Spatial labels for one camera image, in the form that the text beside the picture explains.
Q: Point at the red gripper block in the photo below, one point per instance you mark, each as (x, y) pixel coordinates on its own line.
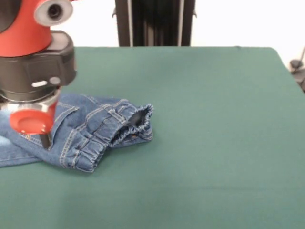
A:
(31, 121)

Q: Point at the blue denim jeans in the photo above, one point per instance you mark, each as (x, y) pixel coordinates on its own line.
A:
(95, 128)

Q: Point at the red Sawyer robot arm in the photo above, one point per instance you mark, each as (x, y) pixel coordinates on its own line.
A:
(28, 69)

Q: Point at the dark green table cloth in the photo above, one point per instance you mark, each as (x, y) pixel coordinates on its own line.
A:
(190, 143)

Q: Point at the black power adapter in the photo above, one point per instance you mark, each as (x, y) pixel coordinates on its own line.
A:
(295, 64)

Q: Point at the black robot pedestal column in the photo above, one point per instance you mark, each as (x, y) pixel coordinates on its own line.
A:
(155, 23)

